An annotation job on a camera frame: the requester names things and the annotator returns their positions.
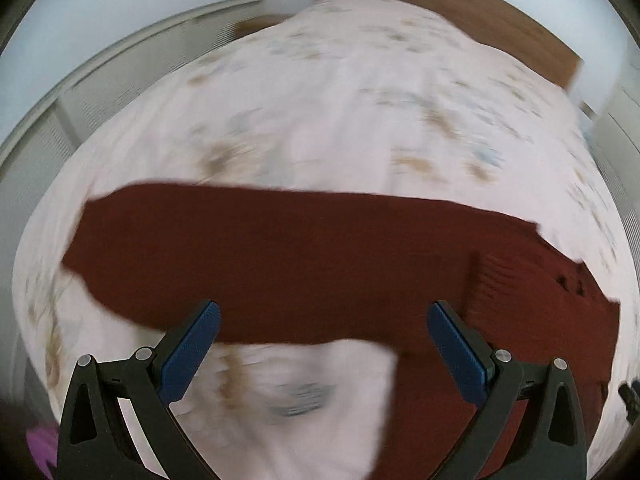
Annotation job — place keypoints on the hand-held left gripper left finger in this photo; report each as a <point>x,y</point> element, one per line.
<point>190,350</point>

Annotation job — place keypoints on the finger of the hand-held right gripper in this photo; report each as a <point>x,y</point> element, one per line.
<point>631,400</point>

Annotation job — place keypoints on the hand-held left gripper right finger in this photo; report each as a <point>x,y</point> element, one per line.
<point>460,355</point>

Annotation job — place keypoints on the dark red knit sweater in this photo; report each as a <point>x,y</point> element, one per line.
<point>320,260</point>

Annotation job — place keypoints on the purple cloth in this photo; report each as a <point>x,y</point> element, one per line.
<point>42,447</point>

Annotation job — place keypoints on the pink floral bed sheet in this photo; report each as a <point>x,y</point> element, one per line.
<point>350,120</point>

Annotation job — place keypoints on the wooden headboard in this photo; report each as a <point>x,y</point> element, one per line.
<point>465,15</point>

